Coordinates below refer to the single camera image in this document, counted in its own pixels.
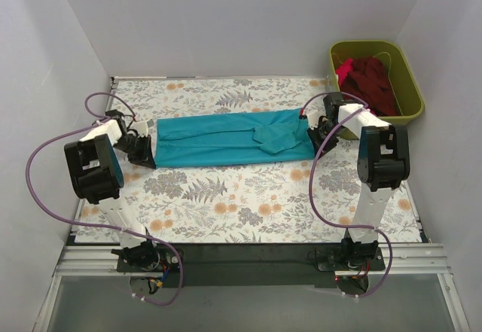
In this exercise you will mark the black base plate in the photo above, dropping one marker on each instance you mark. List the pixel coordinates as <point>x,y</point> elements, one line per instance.
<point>166,264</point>

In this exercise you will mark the floral table mat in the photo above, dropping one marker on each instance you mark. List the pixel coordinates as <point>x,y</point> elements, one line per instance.
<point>298,201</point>

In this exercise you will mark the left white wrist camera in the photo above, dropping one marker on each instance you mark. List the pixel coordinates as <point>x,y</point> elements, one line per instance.
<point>141,128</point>

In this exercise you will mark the dark red garment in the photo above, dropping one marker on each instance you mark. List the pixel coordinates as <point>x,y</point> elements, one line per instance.
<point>370,82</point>

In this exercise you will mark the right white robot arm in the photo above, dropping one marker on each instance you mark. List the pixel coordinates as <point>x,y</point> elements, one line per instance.
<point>383,163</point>

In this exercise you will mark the teal t shirt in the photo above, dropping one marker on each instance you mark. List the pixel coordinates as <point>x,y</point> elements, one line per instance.
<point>232,139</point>

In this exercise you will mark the aluminium frame rail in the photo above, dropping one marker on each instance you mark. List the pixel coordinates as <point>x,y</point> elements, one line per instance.
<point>401,258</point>

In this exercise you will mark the green plastic bin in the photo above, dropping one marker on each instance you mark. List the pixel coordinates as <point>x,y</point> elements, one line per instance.
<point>408,99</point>

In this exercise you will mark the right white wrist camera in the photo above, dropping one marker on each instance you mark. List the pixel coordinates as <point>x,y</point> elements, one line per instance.
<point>312,118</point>

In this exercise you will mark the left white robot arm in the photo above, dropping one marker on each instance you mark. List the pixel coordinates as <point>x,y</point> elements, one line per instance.
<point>97,176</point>

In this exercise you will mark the pink garment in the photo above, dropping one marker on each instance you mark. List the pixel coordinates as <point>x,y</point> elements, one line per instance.
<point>343,71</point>

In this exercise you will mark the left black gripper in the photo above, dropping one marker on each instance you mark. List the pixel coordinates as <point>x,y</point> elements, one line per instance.
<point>139,149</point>

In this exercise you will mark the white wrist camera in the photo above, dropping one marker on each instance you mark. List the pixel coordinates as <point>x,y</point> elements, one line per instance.
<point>312,118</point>
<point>141,128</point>

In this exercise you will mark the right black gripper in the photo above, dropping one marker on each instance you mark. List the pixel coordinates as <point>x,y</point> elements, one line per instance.
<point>321,135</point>

